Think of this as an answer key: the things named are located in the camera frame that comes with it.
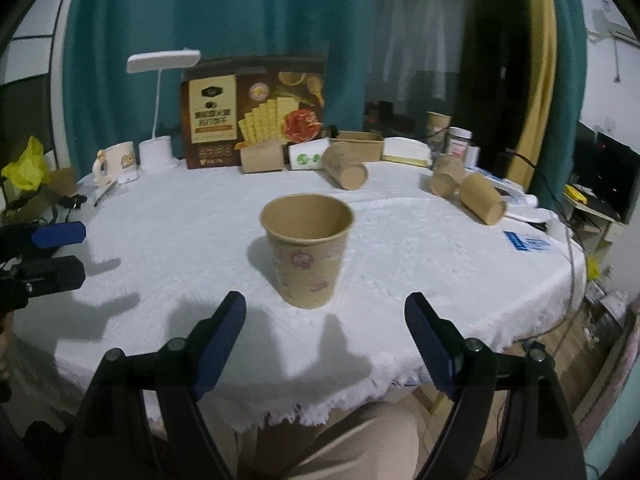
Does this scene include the dark pen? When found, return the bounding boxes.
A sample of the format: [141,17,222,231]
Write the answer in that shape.
[93,182,118,207]

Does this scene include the blue printed card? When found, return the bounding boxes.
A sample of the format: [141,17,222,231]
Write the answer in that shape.
[502,230,551,252]

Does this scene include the yellow curtain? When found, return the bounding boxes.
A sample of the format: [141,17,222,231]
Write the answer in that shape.
[520,0,558,193]

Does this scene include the large brown cracker box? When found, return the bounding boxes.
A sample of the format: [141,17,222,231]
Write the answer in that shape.
[180,55,328,170]

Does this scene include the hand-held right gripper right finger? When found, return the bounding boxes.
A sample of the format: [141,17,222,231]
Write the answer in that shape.
[404,291,587,480]

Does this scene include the open cardboard box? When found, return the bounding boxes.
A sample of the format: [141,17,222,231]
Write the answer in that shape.
[20,166,79,211]

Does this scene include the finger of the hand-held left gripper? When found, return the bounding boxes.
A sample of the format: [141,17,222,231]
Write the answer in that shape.
[17,255,87,295]
[0,220,87,252]

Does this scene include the teal curtain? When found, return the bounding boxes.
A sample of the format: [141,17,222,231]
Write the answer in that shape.
[61,0,383,181]

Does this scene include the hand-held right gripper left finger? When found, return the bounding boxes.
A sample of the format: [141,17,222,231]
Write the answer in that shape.
[62,290,248,480]

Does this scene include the brown paper cup pink print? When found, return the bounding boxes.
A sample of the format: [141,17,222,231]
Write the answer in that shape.
[259,194,355,309]

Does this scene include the white cartoon mug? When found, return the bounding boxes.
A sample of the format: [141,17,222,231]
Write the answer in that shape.
[92,141,138,184]

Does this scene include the white paper cup green print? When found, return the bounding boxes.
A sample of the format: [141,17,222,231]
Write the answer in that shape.
[287,138,331,170]

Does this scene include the small brown cardboard box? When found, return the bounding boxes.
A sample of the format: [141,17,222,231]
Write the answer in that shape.
[239,139,285,174]

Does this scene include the white air conditioner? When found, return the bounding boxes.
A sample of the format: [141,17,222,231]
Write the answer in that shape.
[587,2,640,43]

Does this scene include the white desk lamp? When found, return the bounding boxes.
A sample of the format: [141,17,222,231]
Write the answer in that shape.
[126,48,202,174]

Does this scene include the white tissue pack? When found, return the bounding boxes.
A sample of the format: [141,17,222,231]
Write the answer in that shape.
[381,136,432,166]

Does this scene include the white paper sheets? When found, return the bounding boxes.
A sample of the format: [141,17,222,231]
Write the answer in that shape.
[492,175,561,226]

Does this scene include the white tablecloth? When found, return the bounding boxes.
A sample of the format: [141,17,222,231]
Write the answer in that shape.
[11,157,587,432]

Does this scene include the yellow plastic bag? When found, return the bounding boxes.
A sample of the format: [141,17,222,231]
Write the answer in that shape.
[1,136,51,191]

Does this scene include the clear jar white lid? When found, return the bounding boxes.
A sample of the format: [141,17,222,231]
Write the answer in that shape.
[446,127,473,161]

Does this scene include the brown kraft paper container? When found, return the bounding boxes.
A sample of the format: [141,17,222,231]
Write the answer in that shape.
[330,131,385,162]

